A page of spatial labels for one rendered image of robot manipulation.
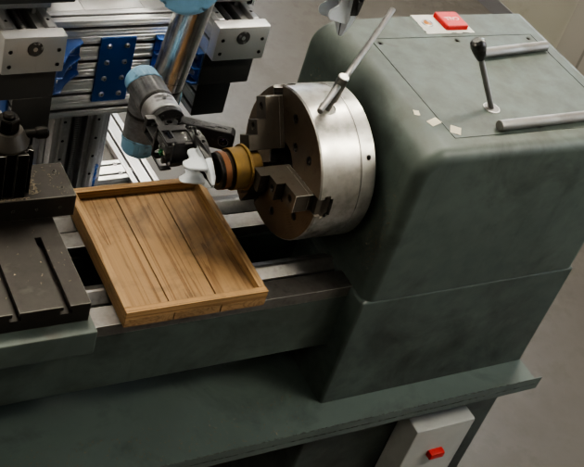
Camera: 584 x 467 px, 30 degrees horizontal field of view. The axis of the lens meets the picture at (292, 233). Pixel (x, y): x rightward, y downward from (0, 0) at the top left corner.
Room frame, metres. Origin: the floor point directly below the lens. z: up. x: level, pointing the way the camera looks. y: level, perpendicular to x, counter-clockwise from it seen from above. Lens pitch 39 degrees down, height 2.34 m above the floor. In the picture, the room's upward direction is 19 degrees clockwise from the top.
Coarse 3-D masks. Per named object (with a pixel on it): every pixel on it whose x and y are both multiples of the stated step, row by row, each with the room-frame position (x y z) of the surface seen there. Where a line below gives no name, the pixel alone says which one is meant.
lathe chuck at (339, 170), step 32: (288, 96) 1.82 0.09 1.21; (320, 96) 1.82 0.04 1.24; (288, 128) 1.79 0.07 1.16; (320, 128) 1.74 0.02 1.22; (352, 128) 1.78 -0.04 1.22; (288, 160) 1.84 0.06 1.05; (320, 160) 1.69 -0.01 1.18; (352, 160) 1.73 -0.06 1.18; (320, 192) 1.67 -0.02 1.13; (352, 192) 1.71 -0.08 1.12; (288, 224) 1.72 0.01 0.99; (320, 224) 1.68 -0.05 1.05
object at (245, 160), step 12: (240, 144) 1.75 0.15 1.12; (216, 156) 1.70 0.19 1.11; (228, 156) 1.71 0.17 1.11; (240, 156) 1.71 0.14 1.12; (252, 156) 1.73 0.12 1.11; (216, 168) 1.72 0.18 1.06; (228, 168) 1.68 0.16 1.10; (240, 168) 1.69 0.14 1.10; (252, 168) 1.70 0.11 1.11; (216, 180) 1.70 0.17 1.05; (228, 180) 1.67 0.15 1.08; (240, 180) 1.68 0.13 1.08; (252, 180) 1.69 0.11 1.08
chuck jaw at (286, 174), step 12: (264, 168) 1.72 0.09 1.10; (276, 168) 1.73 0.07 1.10; (288, 168) 1.75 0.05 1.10; (264, 180) 1.69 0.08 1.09; (276, 180) 1.69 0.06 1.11; (288, 180) 1.70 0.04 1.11; (300, 180) 1.72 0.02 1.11; (276, 192) 1.68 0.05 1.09; (288, 192) 1.68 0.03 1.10; (300, 192) 1.68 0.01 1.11; (288, 204) 1.67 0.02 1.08; (300, 204) 1.66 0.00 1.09; (312, 204) 1.68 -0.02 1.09; (324, 204) 1.68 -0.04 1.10
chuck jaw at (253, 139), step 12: (264, 96) 1.81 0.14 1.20; (276, 96) 1.82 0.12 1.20; (264, 108) 1.80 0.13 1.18; (276, 108) 1.81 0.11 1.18; (252, 120) 1.79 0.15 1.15; (264, 120) 1.79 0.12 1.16; (276, 120) 1.80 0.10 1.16; (252, 132) 1.78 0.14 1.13; (264, 132) 1.77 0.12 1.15; (276, 132) 1.79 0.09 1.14; (252, 144) 1.75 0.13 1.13; (264, 144) 1.76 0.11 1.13; (276, 144) 1.78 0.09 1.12
